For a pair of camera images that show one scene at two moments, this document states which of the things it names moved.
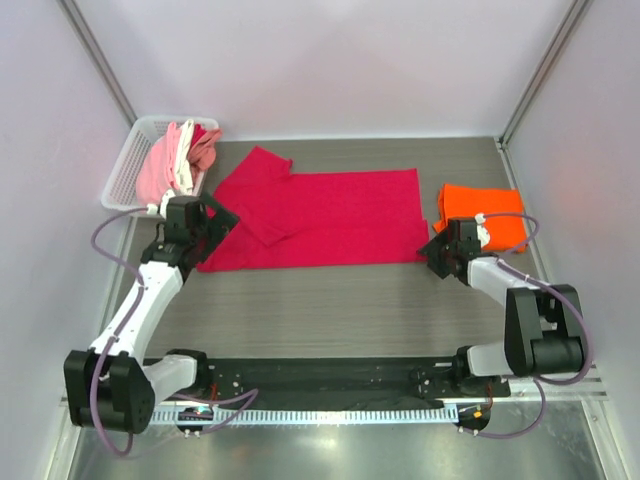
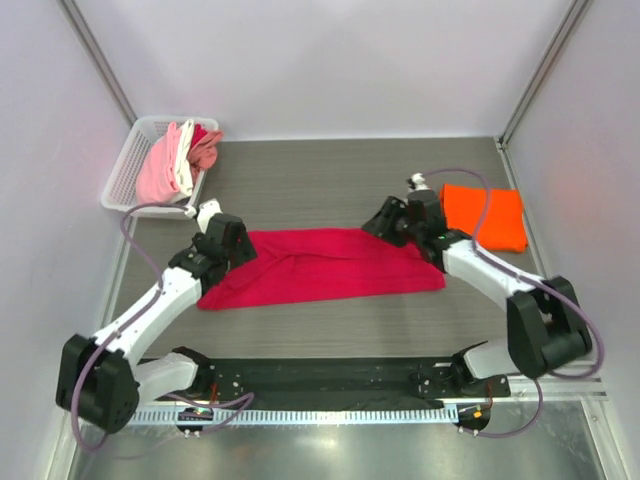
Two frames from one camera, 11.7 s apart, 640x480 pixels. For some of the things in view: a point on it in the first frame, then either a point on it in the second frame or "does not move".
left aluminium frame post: (93, 47) does not move
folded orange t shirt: (507, 234) does not move
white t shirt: (183, 172) does not move
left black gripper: (224, 221) → (244, 250)
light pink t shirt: (154, 178) does not move
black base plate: (294, 381) does not move
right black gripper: (431, 250) → (382, 223)
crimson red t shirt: (282, 218) → (296, 264)
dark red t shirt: (198, 131) does not move
